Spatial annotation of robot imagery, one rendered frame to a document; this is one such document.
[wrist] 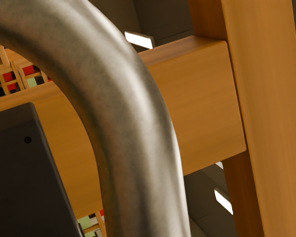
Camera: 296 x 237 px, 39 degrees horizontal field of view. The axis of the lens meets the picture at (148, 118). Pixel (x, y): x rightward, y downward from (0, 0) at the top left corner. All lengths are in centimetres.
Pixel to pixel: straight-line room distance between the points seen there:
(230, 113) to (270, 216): 16
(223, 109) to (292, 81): 10
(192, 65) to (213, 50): 3
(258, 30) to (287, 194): 22
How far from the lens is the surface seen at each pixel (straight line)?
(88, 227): 825
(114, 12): 1039
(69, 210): 39
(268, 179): 55
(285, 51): 52
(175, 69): 45
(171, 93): 45
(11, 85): 958
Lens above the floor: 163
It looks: 13 degrees up
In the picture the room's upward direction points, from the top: 70 degrees clockwise
